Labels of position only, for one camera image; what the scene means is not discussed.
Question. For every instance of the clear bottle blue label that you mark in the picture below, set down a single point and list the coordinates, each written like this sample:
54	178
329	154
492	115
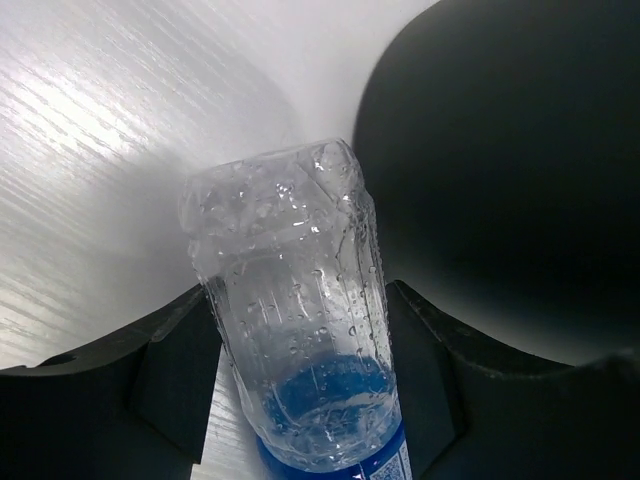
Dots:
285	247

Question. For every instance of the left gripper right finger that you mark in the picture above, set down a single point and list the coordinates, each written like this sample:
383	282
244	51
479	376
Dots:
476	408

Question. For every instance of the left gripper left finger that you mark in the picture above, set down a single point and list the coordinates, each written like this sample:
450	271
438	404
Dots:
133	404

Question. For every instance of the black cylindrical waste bin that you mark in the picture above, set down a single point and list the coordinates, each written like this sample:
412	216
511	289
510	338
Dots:
500	142

